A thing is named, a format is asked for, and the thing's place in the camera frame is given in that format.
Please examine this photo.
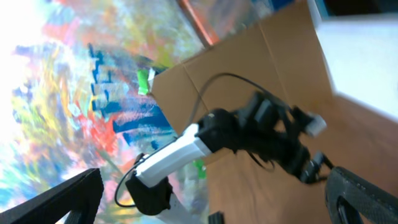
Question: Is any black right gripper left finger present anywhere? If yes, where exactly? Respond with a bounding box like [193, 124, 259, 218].
[1, 168, 104, 223]

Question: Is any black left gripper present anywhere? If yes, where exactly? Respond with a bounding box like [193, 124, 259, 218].
[242, 107, 334, 184]

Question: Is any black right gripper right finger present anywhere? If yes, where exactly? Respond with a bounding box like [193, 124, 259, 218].
[325, 167, 397, 224]

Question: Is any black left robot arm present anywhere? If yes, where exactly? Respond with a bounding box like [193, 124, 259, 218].
[126, 91, 334, 223]

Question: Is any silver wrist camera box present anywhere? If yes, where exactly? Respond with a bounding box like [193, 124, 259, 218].
[304, 113, 327, 138]

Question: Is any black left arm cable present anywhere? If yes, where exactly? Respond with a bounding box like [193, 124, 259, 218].
[114, 72, 293, 208]

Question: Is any colourful painted wall canvas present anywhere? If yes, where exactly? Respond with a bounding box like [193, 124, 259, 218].
[0, 0, 280, 224]

